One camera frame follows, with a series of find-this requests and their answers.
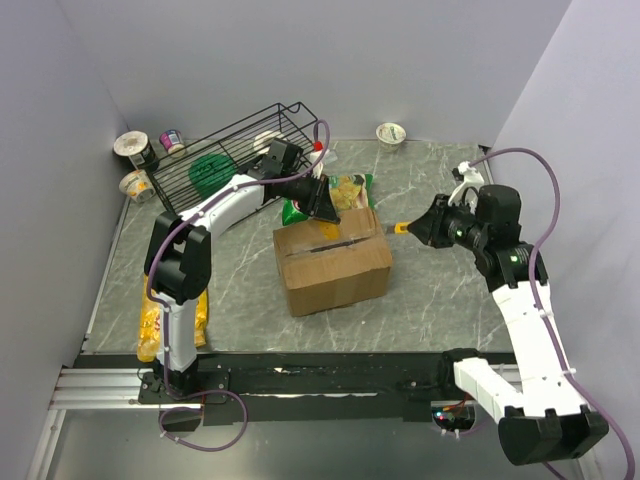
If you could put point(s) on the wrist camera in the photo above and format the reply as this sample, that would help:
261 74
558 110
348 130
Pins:
320 158
469 179

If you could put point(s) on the white yogurt cup back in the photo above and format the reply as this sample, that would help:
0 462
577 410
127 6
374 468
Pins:
390 136

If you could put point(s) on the green Chuba cassava chips bag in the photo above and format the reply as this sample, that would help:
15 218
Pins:
347 192

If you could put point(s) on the yellow utility knife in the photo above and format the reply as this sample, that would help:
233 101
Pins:
397 228

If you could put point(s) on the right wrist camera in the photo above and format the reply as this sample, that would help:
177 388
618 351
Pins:
469 179

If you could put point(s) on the purple yogurt cup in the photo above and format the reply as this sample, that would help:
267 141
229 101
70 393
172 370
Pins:
172 142

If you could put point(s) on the black yogurt cup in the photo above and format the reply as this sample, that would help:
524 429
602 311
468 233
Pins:
135 145

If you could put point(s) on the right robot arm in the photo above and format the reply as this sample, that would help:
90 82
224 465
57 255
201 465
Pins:
545 419

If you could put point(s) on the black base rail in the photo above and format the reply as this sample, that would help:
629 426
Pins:
430 366

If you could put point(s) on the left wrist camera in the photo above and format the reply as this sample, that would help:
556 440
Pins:
320 158

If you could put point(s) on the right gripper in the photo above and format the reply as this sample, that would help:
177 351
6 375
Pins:
429 226

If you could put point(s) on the orange white yogurt cup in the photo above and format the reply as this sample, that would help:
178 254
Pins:
137 186

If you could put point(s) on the brown cardboard express box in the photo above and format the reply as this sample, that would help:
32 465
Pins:
325 266

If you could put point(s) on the green round lid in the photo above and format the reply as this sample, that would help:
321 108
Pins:
210 173

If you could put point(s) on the white tape roll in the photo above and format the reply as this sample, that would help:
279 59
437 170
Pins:
262 141

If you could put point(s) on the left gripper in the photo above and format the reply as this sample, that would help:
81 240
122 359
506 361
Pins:
319 204

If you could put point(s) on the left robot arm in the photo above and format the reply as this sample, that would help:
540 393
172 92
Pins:
179 258

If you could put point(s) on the black wire rack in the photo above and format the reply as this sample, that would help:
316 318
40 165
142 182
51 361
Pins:
295 122

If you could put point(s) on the yellow Lays chips bag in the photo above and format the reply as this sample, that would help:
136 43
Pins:
149 325

